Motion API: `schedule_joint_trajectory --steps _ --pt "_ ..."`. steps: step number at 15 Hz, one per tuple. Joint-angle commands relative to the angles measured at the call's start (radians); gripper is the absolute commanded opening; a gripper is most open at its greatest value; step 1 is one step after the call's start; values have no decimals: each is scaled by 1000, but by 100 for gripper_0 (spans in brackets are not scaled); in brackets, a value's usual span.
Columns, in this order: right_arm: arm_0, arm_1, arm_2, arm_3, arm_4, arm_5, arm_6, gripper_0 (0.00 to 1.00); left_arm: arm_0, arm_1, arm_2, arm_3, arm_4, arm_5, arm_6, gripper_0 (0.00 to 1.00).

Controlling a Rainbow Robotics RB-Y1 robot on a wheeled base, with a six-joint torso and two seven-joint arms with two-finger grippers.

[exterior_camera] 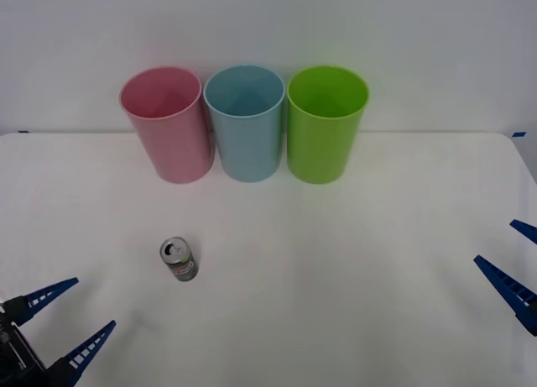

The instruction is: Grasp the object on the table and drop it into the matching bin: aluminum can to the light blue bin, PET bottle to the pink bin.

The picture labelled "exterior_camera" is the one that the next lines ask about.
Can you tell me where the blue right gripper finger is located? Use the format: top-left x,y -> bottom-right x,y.
508,219 -> 537,246
473,254 -> 537,337

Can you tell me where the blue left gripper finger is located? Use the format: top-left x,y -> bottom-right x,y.
7,277 -> 80,327
43,319 -> 117,387

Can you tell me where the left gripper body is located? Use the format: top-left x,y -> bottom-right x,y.
0,301 -> 48,387

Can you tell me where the black drink can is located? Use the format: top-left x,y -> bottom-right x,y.
159,236 -> 199,284

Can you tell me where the pink plastic waste bin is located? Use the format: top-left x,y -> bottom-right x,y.
118,65 -> 216,185

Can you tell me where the green plastic waste bin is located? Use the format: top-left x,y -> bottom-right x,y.
286,65 -> 371,185

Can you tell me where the pale blue plastic waste bin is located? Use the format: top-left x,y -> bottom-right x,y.
202,64 -> 287,183

